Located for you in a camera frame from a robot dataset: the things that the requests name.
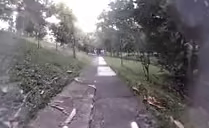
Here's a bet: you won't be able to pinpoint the grass strip under trees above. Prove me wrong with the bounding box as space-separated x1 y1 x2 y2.
103 54 209 128

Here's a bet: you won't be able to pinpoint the grey concrete path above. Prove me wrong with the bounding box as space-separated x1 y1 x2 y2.
26 54 160 128

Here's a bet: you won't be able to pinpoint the row of trees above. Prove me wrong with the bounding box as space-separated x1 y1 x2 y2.
95 0 209 101
0 0 93 60

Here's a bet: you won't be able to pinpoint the brown fallen leaf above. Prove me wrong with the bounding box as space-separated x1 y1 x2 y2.
143 95 166 110

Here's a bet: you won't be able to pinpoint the scattered fallen branches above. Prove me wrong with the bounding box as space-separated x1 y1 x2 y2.
50 76 98 126

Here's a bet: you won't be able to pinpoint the grass slope with fallen leaves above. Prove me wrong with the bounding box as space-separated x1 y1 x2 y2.
0 31 93 128

